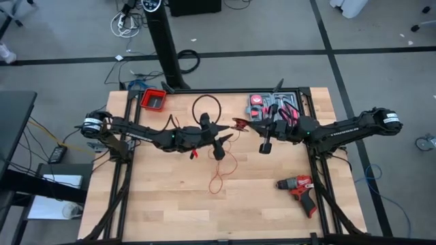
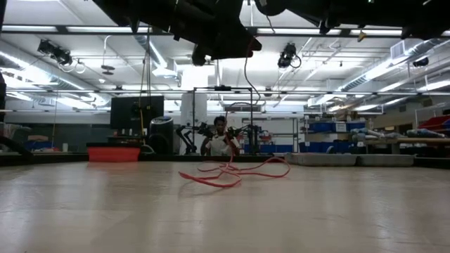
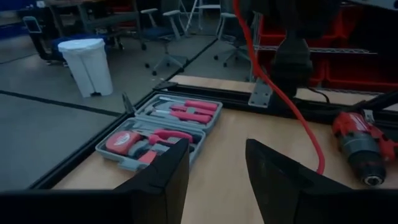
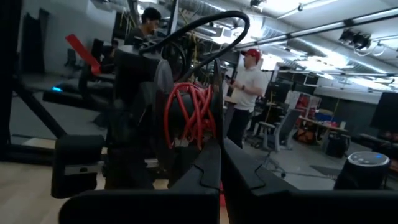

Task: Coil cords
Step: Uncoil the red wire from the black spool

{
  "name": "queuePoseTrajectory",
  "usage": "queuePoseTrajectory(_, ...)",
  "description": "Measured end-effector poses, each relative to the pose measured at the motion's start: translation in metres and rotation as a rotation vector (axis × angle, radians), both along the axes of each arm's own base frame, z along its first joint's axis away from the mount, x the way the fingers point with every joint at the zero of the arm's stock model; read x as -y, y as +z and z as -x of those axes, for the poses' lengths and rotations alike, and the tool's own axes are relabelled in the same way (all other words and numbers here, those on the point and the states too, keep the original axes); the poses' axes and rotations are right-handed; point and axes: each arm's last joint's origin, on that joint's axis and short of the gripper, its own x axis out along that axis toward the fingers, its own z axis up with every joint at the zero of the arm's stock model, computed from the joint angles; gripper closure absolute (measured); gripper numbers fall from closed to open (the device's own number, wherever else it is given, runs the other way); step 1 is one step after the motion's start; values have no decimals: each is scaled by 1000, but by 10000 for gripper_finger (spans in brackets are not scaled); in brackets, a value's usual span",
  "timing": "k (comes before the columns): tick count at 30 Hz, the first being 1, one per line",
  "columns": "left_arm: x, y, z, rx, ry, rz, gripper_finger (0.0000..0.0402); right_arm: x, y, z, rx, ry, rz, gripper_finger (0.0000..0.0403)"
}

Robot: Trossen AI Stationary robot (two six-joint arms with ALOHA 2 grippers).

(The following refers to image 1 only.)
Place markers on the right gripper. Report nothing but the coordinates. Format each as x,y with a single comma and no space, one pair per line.
287,129

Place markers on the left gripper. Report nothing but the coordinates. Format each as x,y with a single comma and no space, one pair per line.
199,137

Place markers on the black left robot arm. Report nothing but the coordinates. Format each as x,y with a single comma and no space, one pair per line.
136,131

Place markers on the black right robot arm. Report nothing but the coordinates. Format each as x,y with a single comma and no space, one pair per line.
347,131

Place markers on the red utility knife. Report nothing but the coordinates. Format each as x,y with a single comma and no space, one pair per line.
251,111

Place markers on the grey tool kit case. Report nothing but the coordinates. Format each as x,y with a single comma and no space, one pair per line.
272,100

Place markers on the red tape measure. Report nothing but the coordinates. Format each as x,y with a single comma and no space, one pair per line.
256,99

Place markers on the small claw hammer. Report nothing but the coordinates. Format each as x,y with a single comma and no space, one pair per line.
284,99

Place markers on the red plastic bin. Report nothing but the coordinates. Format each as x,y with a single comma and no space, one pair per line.
153,99

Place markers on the black tower fan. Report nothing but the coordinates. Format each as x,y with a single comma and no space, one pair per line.
163,41

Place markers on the white paper scrap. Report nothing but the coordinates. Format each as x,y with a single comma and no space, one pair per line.
119,58

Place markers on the black box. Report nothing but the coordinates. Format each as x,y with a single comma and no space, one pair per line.
194,7

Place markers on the black shelf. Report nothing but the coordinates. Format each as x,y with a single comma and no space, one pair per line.
68,168

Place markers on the grey caster wheel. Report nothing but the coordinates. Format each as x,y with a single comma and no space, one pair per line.
424,143

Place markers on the black power adapter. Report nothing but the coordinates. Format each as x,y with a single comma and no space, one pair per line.
57,154

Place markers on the white box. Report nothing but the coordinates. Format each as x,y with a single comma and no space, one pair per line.
61,180

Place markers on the clear plastic cup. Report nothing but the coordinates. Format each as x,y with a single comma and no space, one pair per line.
71,211

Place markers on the grey office chair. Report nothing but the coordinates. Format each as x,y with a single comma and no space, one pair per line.
18,23
415,28

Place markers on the black desk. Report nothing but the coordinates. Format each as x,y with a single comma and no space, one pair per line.
13,119

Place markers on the person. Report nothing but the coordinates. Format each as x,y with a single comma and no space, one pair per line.
7,53

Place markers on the black aluminium table frame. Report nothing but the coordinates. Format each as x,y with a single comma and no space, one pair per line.
238,90

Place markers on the grey metal bracket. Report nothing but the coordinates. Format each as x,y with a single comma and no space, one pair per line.
95,147

